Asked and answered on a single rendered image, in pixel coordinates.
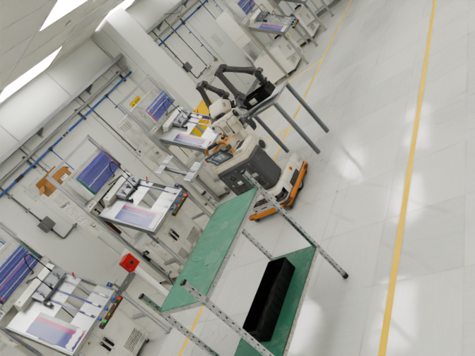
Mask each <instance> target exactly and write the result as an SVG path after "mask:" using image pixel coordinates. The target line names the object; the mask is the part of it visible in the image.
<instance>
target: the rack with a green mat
mask: <svg viewBox="0 0 475 356"><path fill-rule="evenodd" d="M240 174H241V175H242V176H243V177H244V178H245V179H246V180H247V181H248V182H249V183H250V184H251V185H252V186H253V187H254V188H253V189H250V190H249V191H246V192H245V193H243V194H240V195H239V196H236V197H235V198H232V199H230V200H229V201H226V202H225V203H222V204H221V205H220V204H219V203H217V202H216V201H215V200H214V199H213V198H212V197H211V196H210V195H209V194H208V193H207V192H206V191H203V192H202V193H201V195H202V196H203V197H204V198H205V199H206V200H207V201H208V202H209V203H210V204H211V205H212V206H213V207H214V208H215V211H214V212H213V215H212V216H211V218H210V220H209V222H208V223H207V225H206V227H205V229H204V231H203V232H202V234H201V236H200V238H199V240H198V242H197V243H196V245H195V247H194V248H193V250H192V252H191V254H190V255H189V258H188V259H187V261H186V263H185V265H184V266H183V268H182V270H181V272H180V274H179V275H178V277H177V279H176V281H175V283H174V285H173V286H172V288H171V290H170V291H169V293H168V296H167V297H166V298H165V301H164V303H163V304H162V306H161V307H159V306H158V305H157V304H156V303H155V302H153V301H152V300H151V299H149V298H148V297H147V296H146V295H145V294H144V293H142V294H140V295H139V297H138V298H139V299H140V300H141V301H142V302H143V303H145V304H146V305H147V306H149V307H150V308H151V309H152V310H153V311H154V312H156V313H157V314H158V315H160V316H161V317H162V318H164V319H165V320H166V321H167V322H168V323H169V324H171V325H172V326H174V327H175V328H176V329H177V330H178V331H179V332H181V333H182V334H183V335H184V336H186V337H187V338H188V339H190V340H191V341H192V342H193V343H194V344H196V345H197V346H198V347H200V348H201V349H202V350H203V351H204V352H206V353H207V354H208V355H210V356H220V355H219V354H217V353H216V352H215V351H214V350H212V349H211V348H210V347H209V346H208V345H206V344H205V343H204V342H203V341H201V340H200V339H199V338H197V337H196V336H195V335H194V334H193V333H192V332H190V331H189V330H188V329H186V328H185V327H184V326H183V325H182V324H181V323H179V322H178V321H177V320H175V319H174V318H173V317H171V315H170V314H173V313H176V312H181V311H184V310H188V309H193V308H196V307H201V306H205V307H206V308H207V309H209V310H210V311H211V312H213V313H214V314H215V315H216V316H217V317H218V318H219V319H220V320H221V321H223V322H224V323H225V324H227V325H228V326H229V327H230V328H231V329H233V330H234V332H236V333H237V334H238V335H239V336H241V339H240V342H239V343H238V346H237V349H236V351H235V354H234V356H287V354H288V350H289V347H290V344H291V341H292V338H293V334H294V331H295V327H296V324H297V322H298V317H299V315H300V310H301V308H302V305H303V301H304V299H305V294H306V292H307V288H308V285H309V282H310V279H311V275H312V272H313V268H314V266H315V262H316V259H317V255H318V253H319V254H320V255H321V256H322V257H323V258H324V259H325V260H326V261H327V262H328V263H329V264H330V265H331V266H332V267H333V268H334V269H335V270H336V271H337V272H338V273H339V274H340V275H341V276H342V277H343V278H344V279H347V278H348V274H347V273H346V272H345V271H344V269H343V268H342V267H340V265H339V264H338V263H337V262H336V261H335V260H334V259H333V258H332V257H331V256H330V255H328V253H327V252H326V251H325V250H323V248H322V247H321V246H320V245H319V244H318V243H316V241H315V240H314V239H313V238H311V236H310V235H309V234H308V233H307V232H306V231H305V230H304V229H303V228H302V227H301V226H300V225H299V224H298V223H297V222H296V221H295V220H294V219H293V218H292V217H291V216H290V215H289V214H288V213H287V212H286V211H285V210H284V209H283V208H282V207H281V206H280V205H279V204H278V203H277V202H276V200H275V199H274V198H273V197H272V196H271V195H270V194H269V193H268V192H267V191H266V190H265V189H264V188H263V187H262V186H261V185H260V184H259V183H258V182H257V181H256V180H255V179H254V178H253V177H252V176H251V175H250V174H249V173H248V172H247V171H246V170H245V169H244V170H242V171H241V173H240ZM260 194H261V195H262V196H263V197H264V198H265V199H266V200H267V201H268V202H269V203H270V204H271V205H272V206H273V207H274V208H275V209H276V210H277V211H278V212H279V213H280V214H281V215H282V216H283V217H284V218H285V219H286V220H287V221H288V222H289V223H290V224H291V225H292V226H293V227H294V228H295V229H296V230H297V231H298V232H299V233H300V234H301V235H302V236H303V237H304V238H305V239H306V240H307V241H308V242H309V243H310V244H311V245H312V246H310V247H306V248H304V249H299V250H297V251H293V252H291V253H288V254H284V255H281V256H277V257H274V256H273V255H271V254H270V253H269V252H268V251H267V250H266V249H265V248H264V247H263V246H262V245H261V244H260V243H259V242H258V241H257V240H256V239H255V238H254V237H253V236H252V235H251V234H250V233H249V232H248V231H247V230H246V229H245V228H244V227H245V225H246V222H247V220H248V218H249V216H250V214H251V212H252V210H253V208H254V205H255V203H256V202H257V199H258V198H259V195H260ZM241 233H242V234H243V235H244V236H245V237H246V238H247V239H248V240H249V241H251V243H253V245H255V246H256V248H258V250H260V251H261V252H262V253H263V254H264V255H265V256H266V257H267V258H268V259H269V260H270V261H273V260H276V259H279V258H282V257H286V258H287V259H288V260H289V261H290V262H291V263H292V264H293V265H294V266H295V270H294V273H293V277H292V279H291V283H290V285H289V288H288V291H287V293H286V297H285V299H284V302H283V306H282V308H281V312H280V314H279V317H278V321H277V323H276V326H275V329H274V332H273V335H272V337H271V340H270V341H266V342H260V343H259V342H258V341H257V340H255V339H254V338H253V337H252V336H251V335H250V334H249V333H248V332H247V331H245V330H244V329H243V328H242V327H240V326H239V325H238V324H237V323H235V322H234V321H233V320H232V319H231V318H230V317H229V316H228V315H227V314H225V313H224V312H223V311H222V310H220V309H219V308H218V307H217V306H216V305H215V304H214V303H213V302H212V301H210V299H211V296H212V294H213V291H214V290H215V288H216V286H217V284H218V281H219V279H220V277H221V275H222V273H223V271H224V269H225V266H226V264H227V262H228V260H229V258H230V256H231V254H232V252H233V250H234V248H235V245H236V244H237V242H238V240H239V237H240V235H241Z"/></svg>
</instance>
